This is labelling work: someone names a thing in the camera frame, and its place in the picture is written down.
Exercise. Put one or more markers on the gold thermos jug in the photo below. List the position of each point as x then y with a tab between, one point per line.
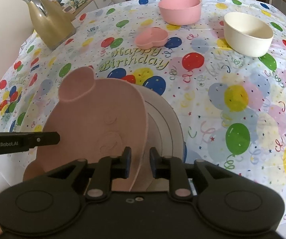
50	22

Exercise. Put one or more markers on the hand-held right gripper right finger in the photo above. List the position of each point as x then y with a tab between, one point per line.
154	163

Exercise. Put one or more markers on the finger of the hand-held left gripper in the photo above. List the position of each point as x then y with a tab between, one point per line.
48	138

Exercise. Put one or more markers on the balloon printed tablecloth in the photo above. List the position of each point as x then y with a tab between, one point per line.
207	104

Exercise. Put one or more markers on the cream bowl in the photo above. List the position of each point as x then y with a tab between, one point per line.
247	37

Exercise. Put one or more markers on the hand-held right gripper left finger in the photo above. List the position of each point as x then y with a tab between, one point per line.
126	163

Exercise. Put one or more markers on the large pink bowl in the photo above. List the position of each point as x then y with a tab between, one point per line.
180	11

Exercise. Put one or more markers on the pink heart-shaped dish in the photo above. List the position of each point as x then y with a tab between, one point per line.
151	38

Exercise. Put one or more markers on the large white plate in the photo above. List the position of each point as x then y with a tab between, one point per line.
175	127

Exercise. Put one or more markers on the pink bear-shaped plate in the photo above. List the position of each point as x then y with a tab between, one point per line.
83	129

